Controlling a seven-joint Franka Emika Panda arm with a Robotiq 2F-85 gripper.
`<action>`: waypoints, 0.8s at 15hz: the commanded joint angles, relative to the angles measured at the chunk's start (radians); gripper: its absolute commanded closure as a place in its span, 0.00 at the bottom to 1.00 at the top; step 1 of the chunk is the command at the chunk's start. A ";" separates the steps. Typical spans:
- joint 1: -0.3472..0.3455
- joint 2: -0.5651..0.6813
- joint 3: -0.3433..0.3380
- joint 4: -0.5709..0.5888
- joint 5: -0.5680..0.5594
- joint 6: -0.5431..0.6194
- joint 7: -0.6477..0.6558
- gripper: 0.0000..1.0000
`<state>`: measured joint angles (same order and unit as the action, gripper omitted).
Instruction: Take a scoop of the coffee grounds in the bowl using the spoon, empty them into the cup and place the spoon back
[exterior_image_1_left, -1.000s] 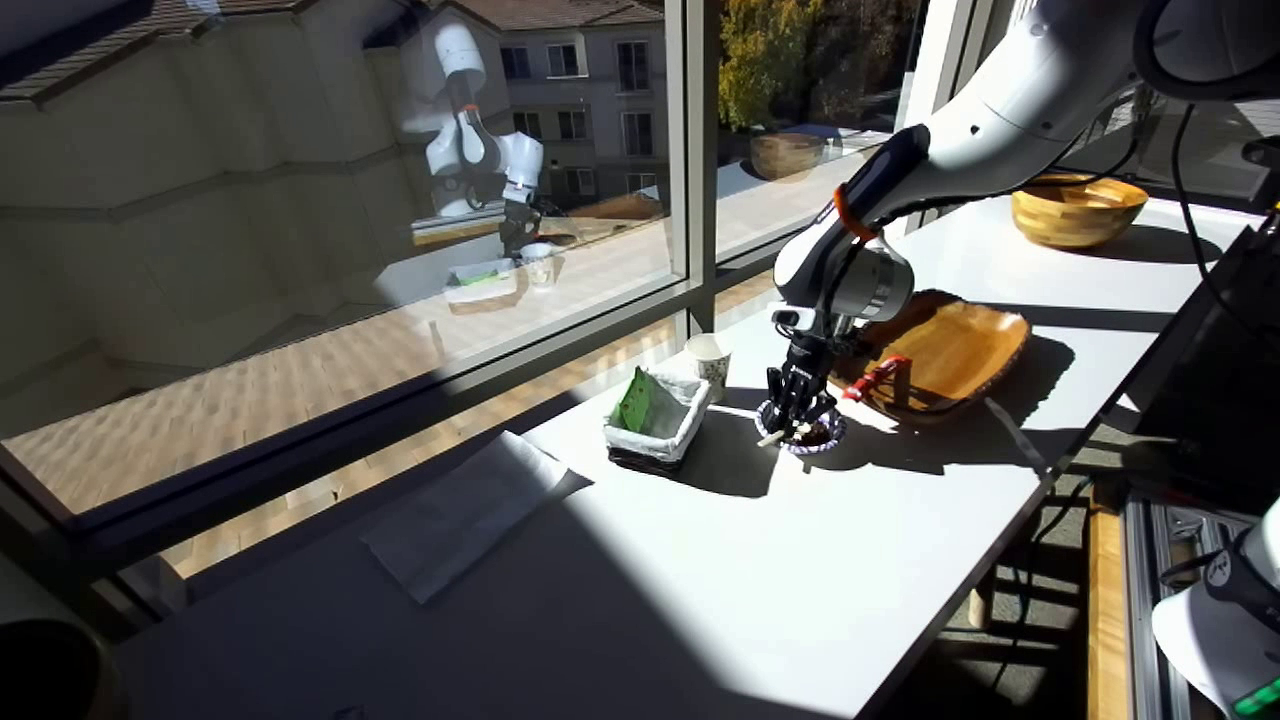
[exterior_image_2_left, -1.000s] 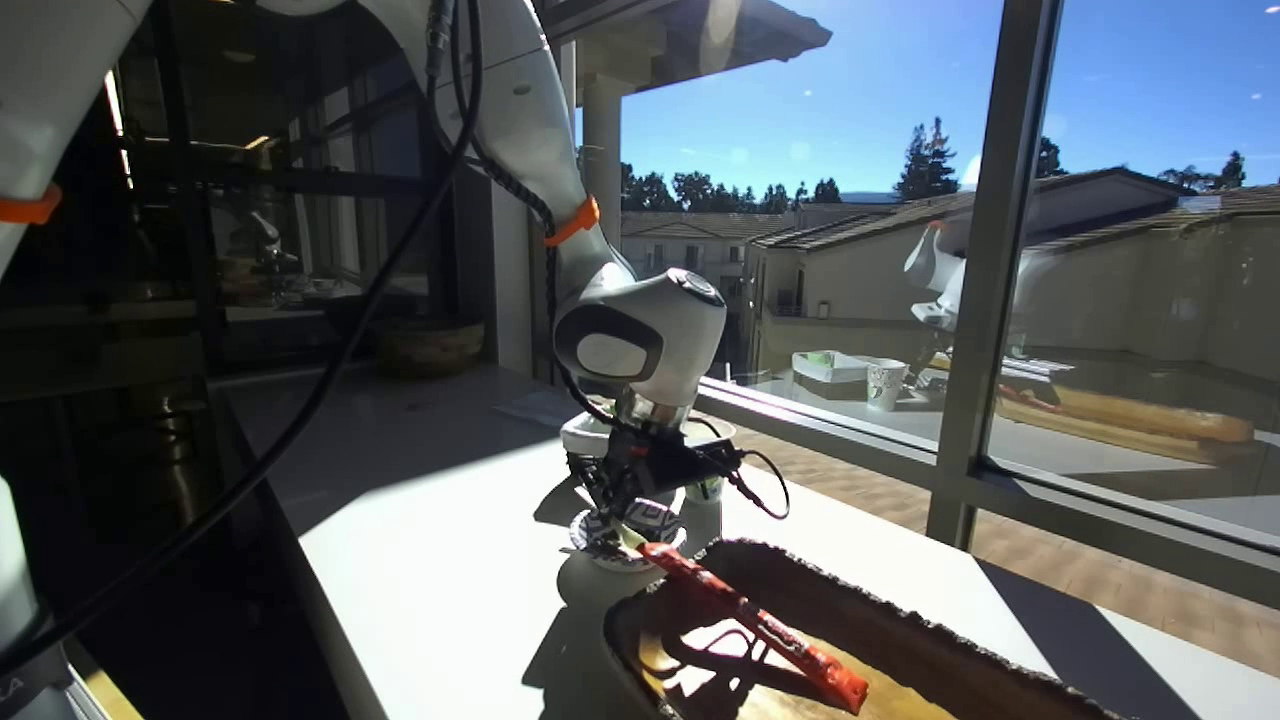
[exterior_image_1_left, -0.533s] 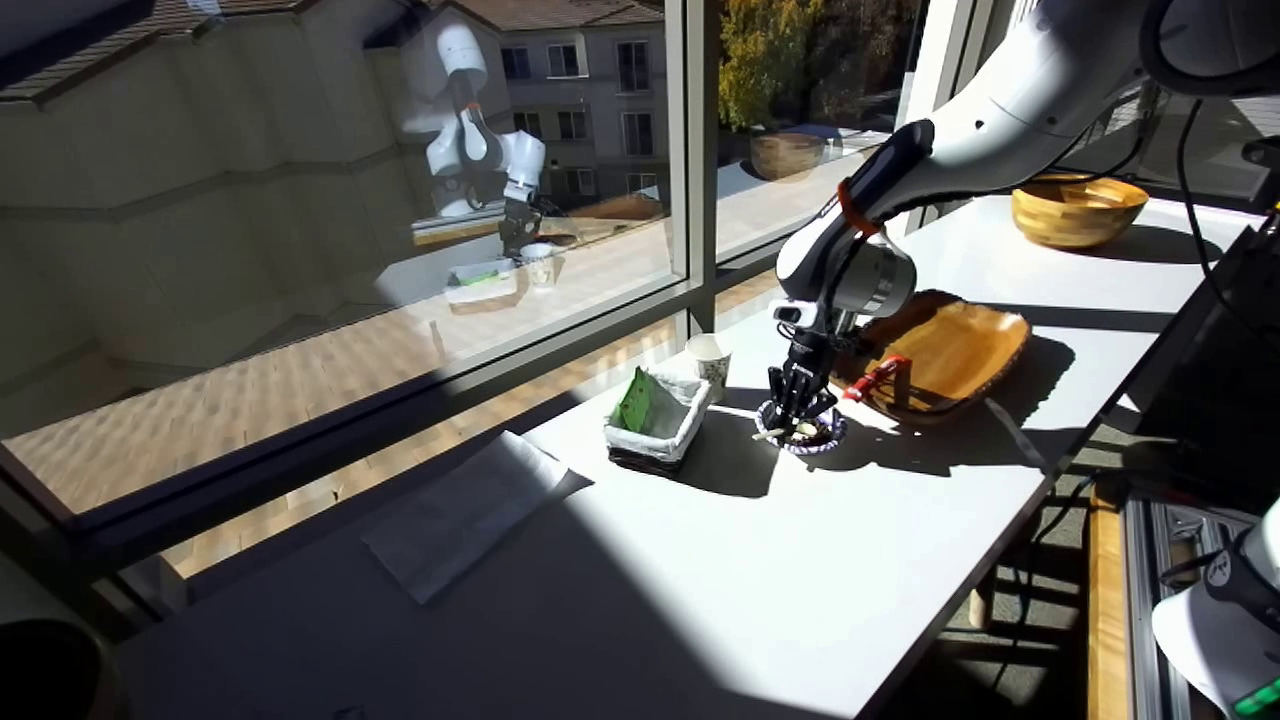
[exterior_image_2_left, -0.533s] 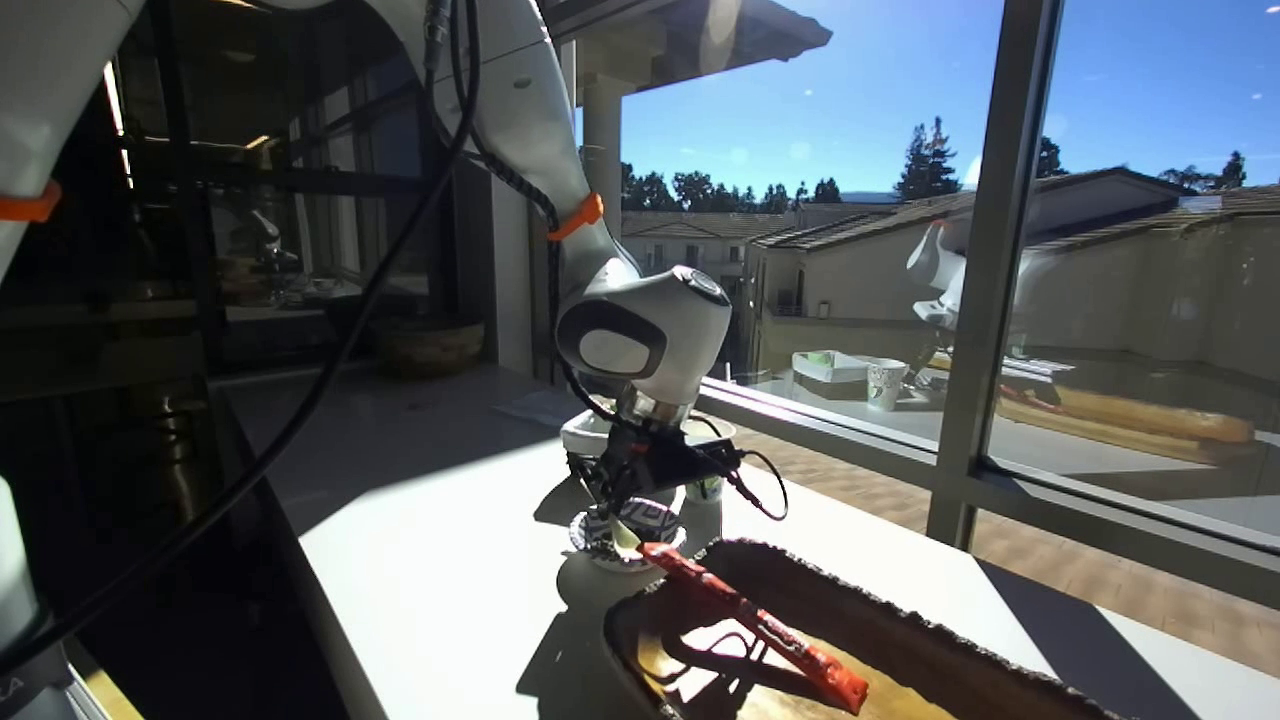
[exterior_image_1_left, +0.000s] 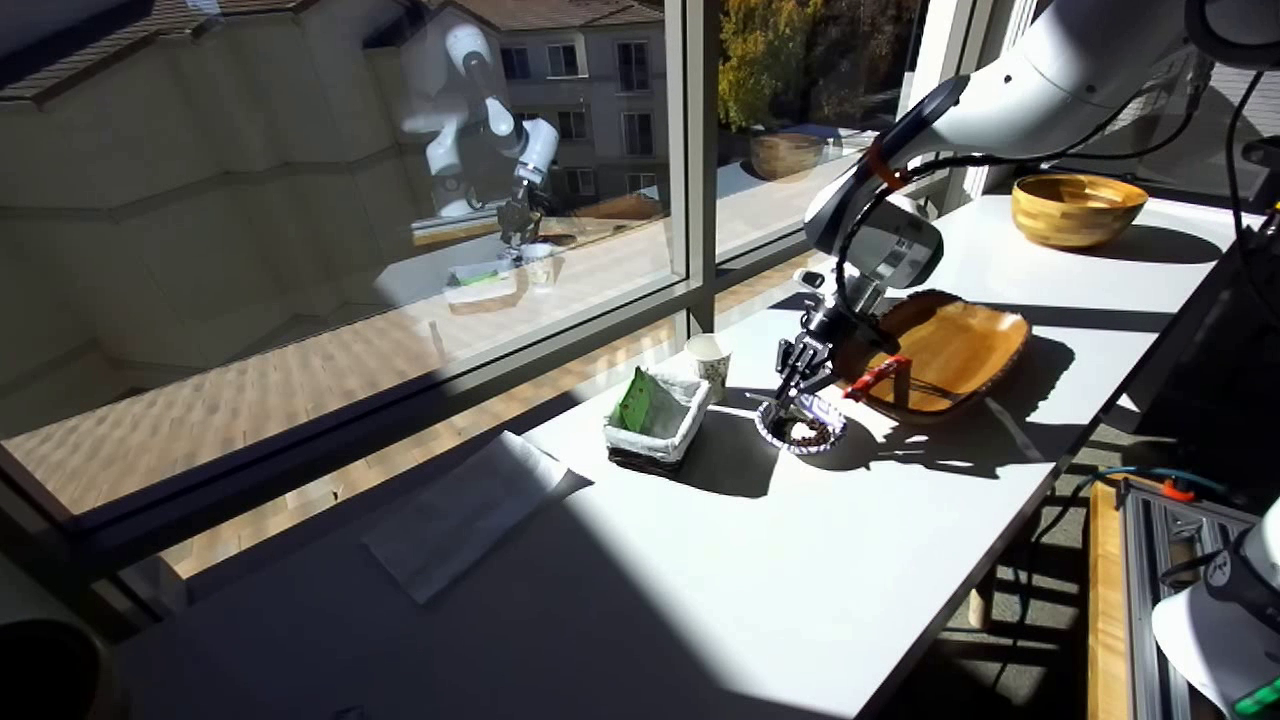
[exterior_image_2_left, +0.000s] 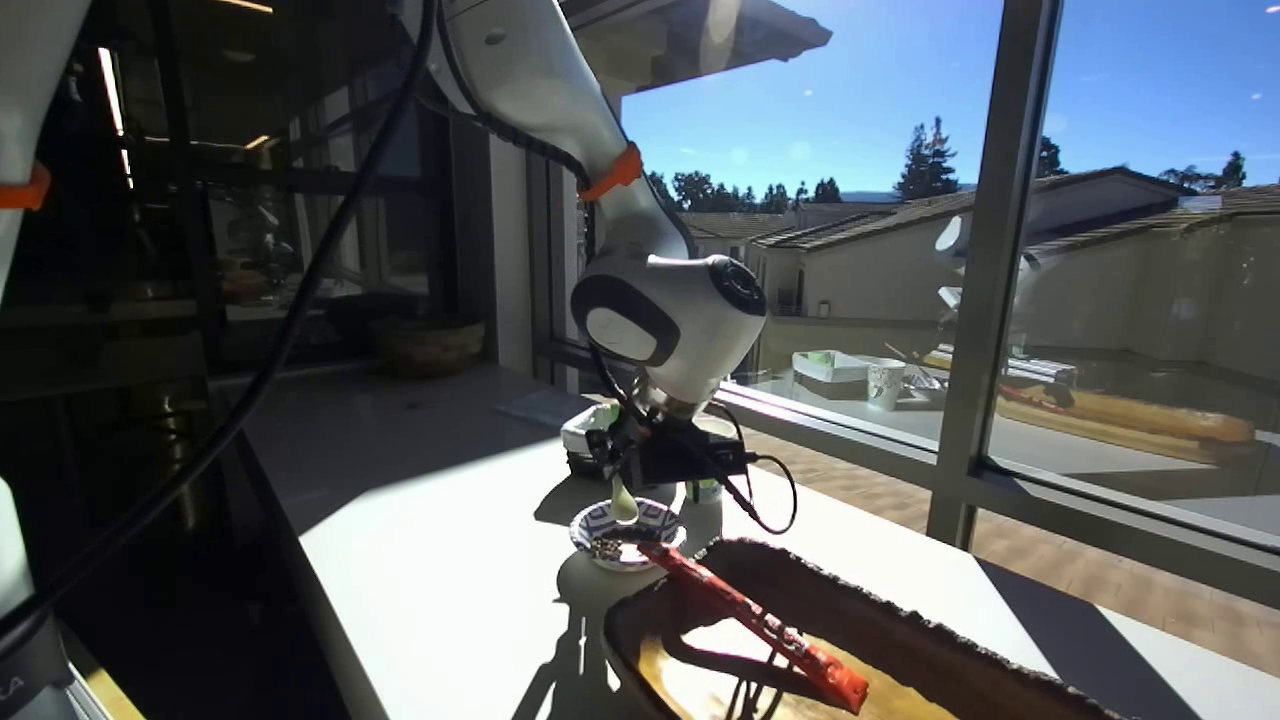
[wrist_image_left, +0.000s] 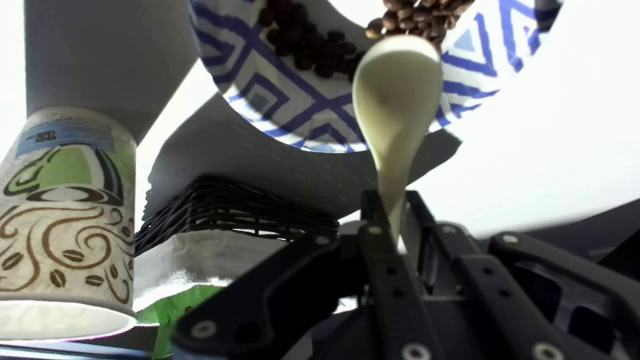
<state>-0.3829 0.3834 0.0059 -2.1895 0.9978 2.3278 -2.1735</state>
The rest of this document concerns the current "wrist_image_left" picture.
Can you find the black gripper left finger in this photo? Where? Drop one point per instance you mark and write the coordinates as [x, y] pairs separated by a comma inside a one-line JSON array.
[[292, 301]]

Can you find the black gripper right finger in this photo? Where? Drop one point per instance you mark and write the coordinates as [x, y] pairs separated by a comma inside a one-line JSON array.
[[521, 301]]

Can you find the cream plastic spoon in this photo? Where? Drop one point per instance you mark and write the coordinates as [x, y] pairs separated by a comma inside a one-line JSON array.
[[396, 100]]

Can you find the blue patterned paper bowl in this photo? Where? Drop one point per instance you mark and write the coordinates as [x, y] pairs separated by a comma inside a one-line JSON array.
[[292, 107]]

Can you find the coffee print paper cup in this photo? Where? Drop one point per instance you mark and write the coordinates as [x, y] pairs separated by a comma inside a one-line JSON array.
[[66, 221]]

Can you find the brown coffee beans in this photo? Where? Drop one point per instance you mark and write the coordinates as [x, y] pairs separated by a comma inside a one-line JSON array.
[[300, 46]]

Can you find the green packet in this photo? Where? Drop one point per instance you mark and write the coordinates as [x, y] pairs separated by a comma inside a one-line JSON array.
[[181, 321]]

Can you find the dark woven basket white liner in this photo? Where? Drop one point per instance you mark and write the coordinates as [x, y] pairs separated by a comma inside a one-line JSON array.
[[213, 213]]

